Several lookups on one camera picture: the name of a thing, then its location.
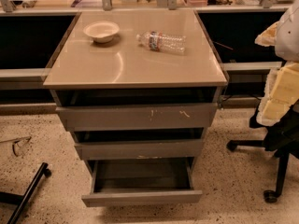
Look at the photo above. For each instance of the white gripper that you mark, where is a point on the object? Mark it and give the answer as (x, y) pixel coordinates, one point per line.
(288, 38)

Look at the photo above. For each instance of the grey bottom drawer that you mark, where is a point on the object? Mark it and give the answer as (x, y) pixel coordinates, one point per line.
(141, 182)

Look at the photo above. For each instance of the grey drawer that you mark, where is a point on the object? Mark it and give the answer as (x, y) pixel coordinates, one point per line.
(136, 109)
(139, 144)
(141, 182)

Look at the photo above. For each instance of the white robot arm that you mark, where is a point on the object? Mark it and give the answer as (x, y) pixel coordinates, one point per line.
(287, 42)

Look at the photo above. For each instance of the grey top drawer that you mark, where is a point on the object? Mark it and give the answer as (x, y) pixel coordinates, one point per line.
(136, 109)

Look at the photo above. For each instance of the grey drawer cabinet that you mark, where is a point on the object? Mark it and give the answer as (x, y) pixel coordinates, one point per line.
(123, 63)

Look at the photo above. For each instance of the grey middle drawer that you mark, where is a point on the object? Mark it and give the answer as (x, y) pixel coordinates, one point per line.
(139, 144)

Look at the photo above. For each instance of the black office chair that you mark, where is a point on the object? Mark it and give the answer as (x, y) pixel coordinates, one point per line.
(283, 139)

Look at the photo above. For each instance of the clear plastic water bottle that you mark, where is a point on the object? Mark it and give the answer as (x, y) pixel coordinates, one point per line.
(158, 41)

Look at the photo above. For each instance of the white paper bowl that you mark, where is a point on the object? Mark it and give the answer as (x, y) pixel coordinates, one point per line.
(101, 31)

